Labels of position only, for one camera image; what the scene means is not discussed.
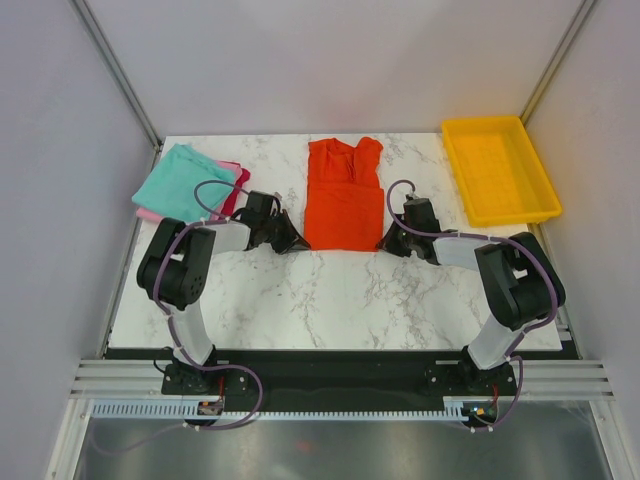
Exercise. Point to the crimson folded t-shirt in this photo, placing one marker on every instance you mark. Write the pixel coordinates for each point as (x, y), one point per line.
(229, 205)

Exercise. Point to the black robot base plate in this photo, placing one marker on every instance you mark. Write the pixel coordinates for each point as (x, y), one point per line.
(332, 379)

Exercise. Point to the yellow plastic tray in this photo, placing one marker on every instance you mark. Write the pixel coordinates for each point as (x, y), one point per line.
(499, 175)

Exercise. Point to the teal folded t-shirt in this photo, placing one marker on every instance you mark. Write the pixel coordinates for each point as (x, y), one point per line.
(185, 185)

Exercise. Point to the aluminium extrusion rail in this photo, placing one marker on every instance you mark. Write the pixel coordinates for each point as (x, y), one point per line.
(544, 380)

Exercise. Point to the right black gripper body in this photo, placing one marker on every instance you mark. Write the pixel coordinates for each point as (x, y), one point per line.
(412, 238)

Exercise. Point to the right aluminium frame post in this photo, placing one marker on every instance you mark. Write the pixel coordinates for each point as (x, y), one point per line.
(571, 34)

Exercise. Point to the left aluminium frame post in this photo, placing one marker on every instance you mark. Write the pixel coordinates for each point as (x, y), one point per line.
(114, 67)

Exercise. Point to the pink folded t-shirt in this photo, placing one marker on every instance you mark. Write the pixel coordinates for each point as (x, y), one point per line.
(151, 216)

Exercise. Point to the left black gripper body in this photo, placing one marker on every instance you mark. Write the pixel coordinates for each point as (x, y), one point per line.
(267, 225)

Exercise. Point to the white slotted cable duct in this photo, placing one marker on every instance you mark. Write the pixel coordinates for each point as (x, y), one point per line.
(199, 410)

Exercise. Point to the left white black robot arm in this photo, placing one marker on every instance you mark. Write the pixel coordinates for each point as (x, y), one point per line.
(174, 272)

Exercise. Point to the aluminium frame post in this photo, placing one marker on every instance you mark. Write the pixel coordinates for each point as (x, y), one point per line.
(114, 67)
(571, 34)

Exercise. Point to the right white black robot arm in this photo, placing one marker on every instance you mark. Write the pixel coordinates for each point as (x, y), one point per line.
(521, 287)

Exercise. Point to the orange t-shirt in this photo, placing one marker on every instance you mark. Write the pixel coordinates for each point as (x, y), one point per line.
(345, 202)

